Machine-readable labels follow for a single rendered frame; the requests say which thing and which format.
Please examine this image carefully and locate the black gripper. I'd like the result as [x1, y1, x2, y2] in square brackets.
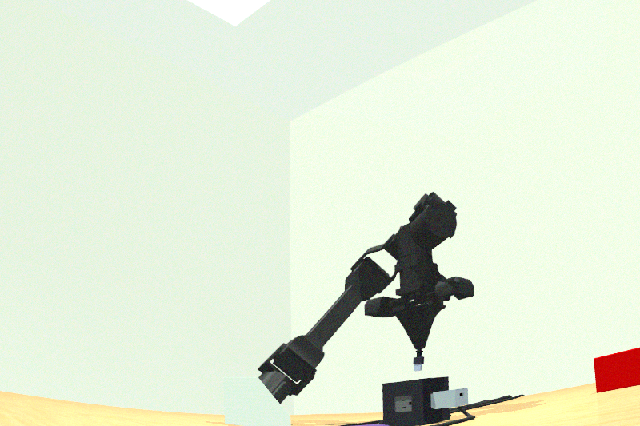
[364, 253, 474, 349]

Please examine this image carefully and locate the black usb plug with silver tip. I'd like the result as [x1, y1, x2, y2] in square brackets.
[414, 346, 425, 372]

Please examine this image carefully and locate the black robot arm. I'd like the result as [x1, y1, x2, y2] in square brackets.
[258, 192, 458, 403]

